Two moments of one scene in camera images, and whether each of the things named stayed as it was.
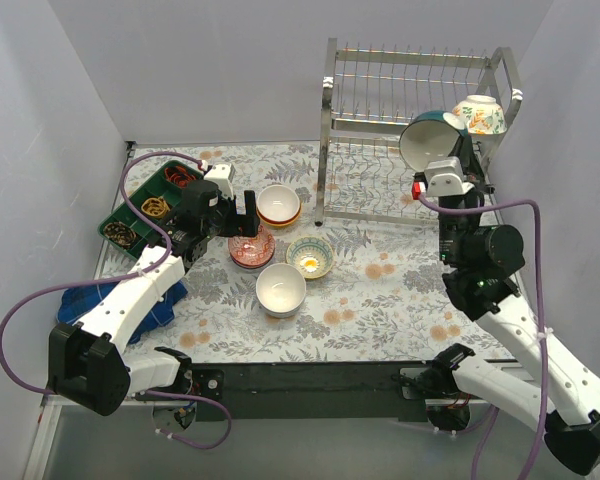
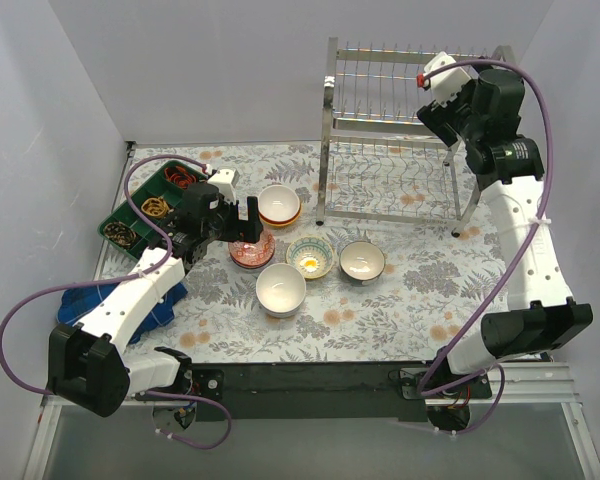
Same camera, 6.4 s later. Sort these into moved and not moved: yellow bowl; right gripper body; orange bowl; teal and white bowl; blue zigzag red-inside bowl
Moved: right gripper body; teal and white bowl
Not moved: blue zigzag red-inside bowl; yellow bowl; orange bowl
